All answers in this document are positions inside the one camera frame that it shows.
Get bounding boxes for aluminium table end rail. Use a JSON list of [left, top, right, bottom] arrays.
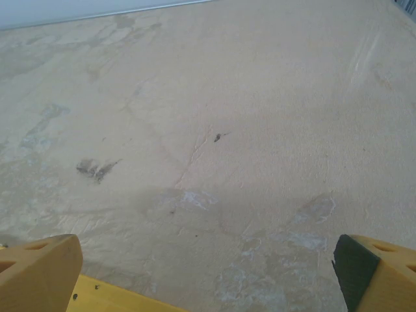
[[0, 0, 217, 32]]

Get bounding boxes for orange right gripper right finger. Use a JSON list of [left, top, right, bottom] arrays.
[[331, 233, 416, 312]]

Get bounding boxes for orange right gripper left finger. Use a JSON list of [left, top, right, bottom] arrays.
[[0, 233, 84, 312]]

